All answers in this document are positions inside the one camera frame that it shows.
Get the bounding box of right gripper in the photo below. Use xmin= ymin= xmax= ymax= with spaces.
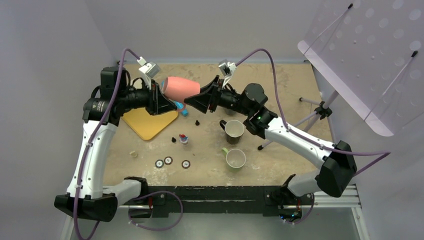
xmin=184 ymin=76 xmax=252 ymax=117

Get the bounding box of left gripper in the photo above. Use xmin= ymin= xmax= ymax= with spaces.
xmin=119 ymin=79 xmax=177 ymax=116

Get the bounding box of pink mug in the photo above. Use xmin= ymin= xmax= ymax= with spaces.
xmin=162 ymin=76 xmax=201 ymax=103

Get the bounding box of black mug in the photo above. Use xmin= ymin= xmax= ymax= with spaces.
xmin=219 ymin=119 xmax=245 ymax=145

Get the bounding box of light green mug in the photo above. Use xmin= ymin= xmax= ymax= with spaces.
xmin=221 ymin=147 xmax=247 ymax=170

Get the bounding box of grey mug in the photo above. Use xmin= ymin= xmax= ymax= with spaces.
xmin=224 ymin=108 xmax=236 ymax=116

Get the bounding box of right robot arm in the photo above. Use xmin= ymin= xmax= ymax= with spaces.
xmin=182 ymin=76 xmax=358 ymax=204

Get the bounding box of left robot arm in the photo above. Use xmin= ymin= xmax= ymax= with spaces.
xmin=54 ymin=63 xmax=177 ymax=222

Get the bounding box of blue plastic tube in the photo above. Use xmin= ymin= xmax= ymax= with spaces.
xmin=174 ymin=101 xmax=189 ymax=117

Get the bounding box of yellow tray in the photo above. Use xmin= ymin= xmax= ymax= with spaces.
xmin=122 ymin=108 xmax=178 ymax=141

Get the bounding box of small cream cap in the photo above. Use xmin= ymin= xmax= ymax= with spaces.
xmin=129 ymin=151 xmax=138 ymax=158

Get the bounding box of right round token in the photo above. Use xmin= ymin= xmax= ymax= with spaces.
xmin=181 ymin=160 xmax=191 ymax=169

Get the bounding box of black base bar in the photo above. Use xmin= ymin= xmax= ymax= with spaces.
xmin=124 ymin=185 xmax=312 ymax=218

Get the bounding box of translucent perforated panel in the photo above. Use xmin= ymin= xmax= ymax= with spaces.
xmin=297 ymin=0 xmax=424 ymax=137

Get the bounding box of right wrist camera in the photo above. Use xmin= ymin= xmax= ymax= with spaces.
xmin=218 ymin=59 xmax=237 ymax=88

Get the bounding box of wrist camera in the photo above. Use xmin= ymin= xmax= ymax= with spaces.
xmin=137 ymin=57 xmax=161 ymax=81
xmin=218 ymin=59 xmax=237 ymax=88

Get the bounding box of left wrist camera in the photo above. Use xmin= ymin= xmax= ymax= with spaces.
xmin=137 ymin=57 xmax=161 ymax=81

